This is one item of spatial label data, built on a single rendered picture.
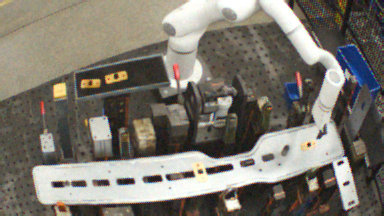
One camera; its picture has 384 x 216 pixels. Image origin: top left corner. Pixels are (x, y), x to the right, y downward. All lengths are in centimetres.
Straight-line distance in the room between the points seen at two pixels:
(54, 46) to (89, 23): 36
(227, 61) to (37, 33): 179
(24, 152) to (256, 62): 133
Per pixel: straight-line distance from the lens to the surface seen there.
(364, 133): 238
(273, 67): 286
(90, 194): 199
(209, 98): 204
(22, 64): 383
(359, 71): 260
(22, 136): 254
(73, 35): 394
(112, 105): 216
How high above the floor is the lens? 275
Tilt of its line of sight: 52 degrees down
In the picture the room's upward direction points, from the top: 11 degrees clockwise
